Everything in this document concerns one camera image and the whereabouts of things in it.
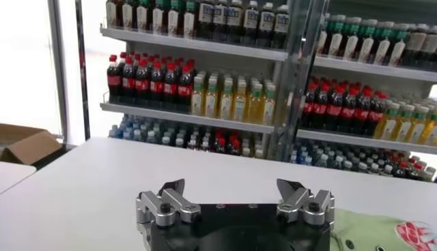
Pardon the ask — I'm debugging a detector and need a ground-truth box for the yellow tea bottle white cap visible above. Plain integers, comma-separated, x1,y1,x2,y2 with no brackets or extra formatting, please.
421,110,437,146
247,83,264,123
218,78,234,120
232,80,249,122
392,104,416,142
191,75,206,116
408,106,430,144
262,85,277,126
203,77,220,119
374,102,401,140

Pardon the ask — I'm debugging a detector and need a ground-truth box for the light green shirt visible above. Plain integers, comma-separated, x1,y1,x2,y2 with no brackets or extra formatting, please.
329,208,437,251

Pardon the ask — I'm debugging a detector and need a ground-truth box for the black bottle blue-white label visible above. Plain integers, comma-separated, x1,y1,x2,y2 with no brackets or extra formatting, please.
227,0,244,44
242,0,259,46
272,4,290,50
258,2,274,48
197,0,214,40
213,0,228,42

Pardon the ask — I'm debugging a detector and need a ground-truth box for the cola bottle red cap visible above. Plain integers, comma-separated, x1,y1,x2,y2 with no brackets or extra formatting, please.
163,63,178,110
177,65,194,112
149,61,165,108
107,55,122,103
353,89,371,135
302,83,317,129
367,92,387,136
339,87,356,133
313,84,330,130
135,59,150,106
121,57,137,105
326,85,343,132

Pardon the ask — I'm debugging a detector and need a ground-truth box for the dark tea bottle green cap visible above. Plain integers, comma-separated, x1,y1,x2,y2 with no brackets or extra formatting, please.
389,23,408,68
343,16,360,61
135,0,150,33
167,0,181,37
327,14,346,58
183,0,197,39
316,20,328,55
357,18,376,63
121,0,135,31
152,0,165,35
373,20,392,65

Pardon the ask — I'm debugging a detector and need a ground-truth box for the grey metal shelving unit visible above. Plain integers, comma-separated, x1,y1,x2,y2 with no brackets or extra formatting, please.
272,0,437,183
99,0,298,161

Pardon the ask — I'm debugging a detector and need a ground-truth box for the brown cardboard box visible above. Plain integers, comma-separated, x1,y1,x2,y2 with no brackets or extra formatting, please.
0,123,64,166

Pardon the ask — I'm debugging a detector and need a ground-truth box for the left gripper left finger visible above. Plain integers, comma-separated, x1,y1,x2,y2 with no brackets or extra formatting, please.
135,179,202,228

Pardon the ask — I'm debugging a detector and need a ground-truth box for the dark bottle with pale label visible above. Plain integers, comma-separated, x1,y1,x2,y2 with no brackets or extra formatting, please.
421,26,437,71
404,23,428,69

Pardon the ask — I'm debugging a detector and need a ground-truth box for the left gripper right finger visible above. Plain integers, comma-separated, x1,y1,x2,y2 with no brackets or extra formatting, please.
275,178,336,226

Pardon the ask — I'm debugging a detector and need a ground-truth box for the black window frame post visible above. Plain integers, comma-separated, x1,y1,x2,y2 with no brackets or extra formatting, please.
74,0,91,141

